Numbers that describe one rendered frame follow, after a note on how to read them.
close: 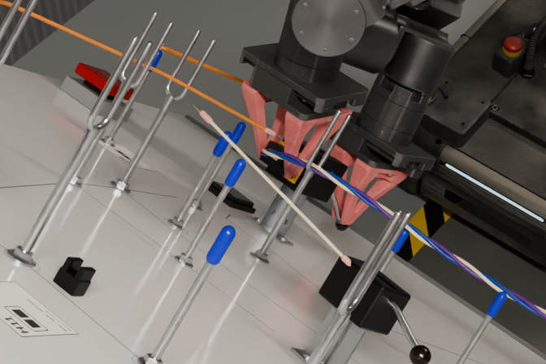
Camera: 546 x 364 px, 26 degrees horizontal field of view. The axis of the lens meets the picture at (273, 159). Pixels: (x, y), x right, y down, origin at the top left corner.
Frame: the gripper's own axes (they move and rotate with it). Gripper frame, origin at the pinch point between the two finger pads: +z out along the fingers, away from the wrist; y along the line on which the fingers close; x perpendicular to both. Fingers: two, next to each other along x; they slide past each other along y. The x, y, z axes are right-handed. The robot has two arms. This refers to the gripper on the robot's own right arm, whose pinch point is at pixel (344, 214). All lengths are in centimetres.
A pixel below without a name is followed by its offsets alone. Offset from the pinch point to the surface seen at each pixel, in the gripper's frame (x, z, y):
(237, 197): -11.4, 1.1, -4.2
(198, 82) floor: 98, 28, -119
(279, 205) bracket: -9.7, -0.2, -0.5
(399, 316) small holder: -31.2, -7.1, 28.4
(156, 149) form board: -12.6, 1.9, -15.3
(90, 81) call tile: -16.6, -1.2, -23.7
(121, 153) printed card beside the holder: -22.3, 0.2, -9.9
